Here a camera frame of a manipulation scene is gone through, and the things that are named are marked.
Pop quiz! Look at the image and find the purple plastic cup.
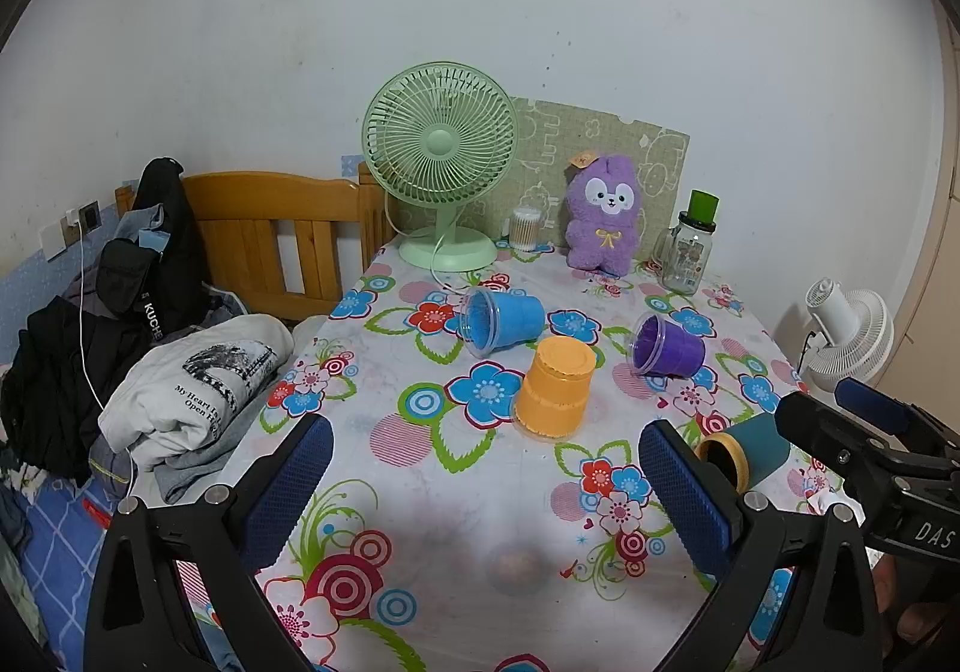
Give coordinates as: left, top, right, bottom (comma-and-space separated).
630, 313, 706, 378

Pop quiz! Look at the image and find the teal cup with yellow rim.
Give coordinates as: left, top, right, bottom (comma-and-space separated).
695, 413, 791, 495

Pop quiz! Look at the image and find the orange plastic cup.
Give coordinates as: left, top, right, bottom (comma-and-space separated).
512, 335, 596, 440

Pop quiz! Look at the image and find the blue plastic cup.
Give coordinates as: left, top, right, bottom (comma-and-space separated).
459, 287, 545, 357

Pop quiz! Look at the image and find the white floor fan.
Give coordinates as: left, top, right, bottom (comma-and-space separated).
802, 277, 895, 392

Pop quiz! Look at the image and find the white folded t-shirt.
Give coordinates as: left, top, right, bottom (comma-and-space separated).
98, 314, 293, 470

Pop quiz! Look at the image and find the blue patterned bed sheet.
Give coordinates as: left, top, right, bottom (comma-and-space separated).
2, 467, 130, 670

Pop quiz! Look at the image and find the floral tablecloth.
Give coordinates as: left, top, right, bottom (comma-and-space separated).
179, 239, 872, 672

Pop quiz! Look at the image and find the glass jar with green lid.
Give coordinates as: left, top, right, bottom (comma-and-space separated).
651, 190, 719, 295

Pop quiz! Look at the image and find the purple plush toy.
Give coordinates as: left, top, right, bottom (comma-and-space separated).
565, 151, 643, 277

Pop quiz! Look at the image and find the cotton swab container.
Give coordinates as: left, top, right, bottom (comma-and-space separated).
509, 206, 544, 253

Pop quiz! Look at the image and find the green desk fan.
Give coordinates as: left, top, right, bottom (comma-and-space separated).
361, 61, 517, 272

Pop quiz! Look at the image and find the wall power outlet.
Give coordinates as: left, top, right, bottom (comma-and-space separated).
60, 201, 103, 248

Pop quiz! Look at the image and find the white charging cable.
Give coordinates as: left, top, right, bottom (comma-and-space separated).
71, 214, 140, 502

